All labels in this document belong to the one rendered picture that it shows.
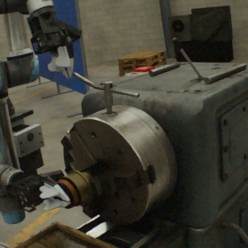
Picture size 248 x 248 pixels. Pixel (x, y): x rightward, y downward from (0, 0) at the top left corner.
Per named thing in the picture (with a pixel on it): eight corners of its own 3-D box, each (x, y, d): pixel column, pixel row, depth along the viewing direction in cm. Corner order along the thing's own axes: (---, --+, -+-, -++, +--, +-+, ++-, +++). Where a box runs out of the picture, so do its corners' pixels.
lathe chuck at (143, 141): (89, 192, 123) (80, 99, 111) (168, 225, 103) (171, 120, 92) (70, 202, 116) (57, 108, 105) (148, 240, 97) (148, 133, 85)
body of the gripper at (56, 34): (35, 58, 101) (22, 20, 101) (58, 52, 107) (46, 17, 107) (48, 47, 96) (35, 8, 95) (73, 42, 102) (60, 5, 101)
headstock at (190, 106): (182, 144, 176) (173, 60, 165) (274, 157, 144) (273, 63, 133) (90, 198, 135) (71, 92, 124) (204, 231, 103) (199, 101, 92)
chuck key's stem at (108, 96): (116, 124, 99) (114, 81, 95) (110, 127, 98) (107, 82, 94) (110, 122, 101) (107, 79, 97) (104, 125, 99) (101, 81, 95)
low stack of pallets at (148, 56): (138, 67, 1002) (135, 51, 989) (168, 66, 965) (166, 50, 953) (118, 77, 894) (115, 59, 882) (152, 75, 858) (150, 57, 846)
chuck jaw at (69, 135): (98, 165, 105) (75, 130, 108) (107, 157, 102) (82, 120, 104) (69, 180, 98) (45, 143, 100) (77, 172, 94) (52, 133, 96)
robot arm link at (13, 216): (28, 207, 119) (20, 178, 116) (26, 224, 108) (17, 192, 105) (6, 211, 118) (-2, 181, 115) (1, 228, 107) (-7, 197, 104)
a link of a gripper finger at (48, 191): (54, 209, 84) (32, 199, 90) (73, 200, 88) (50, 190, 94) (51, 197, 83) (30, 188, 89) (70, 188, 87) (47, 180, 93)
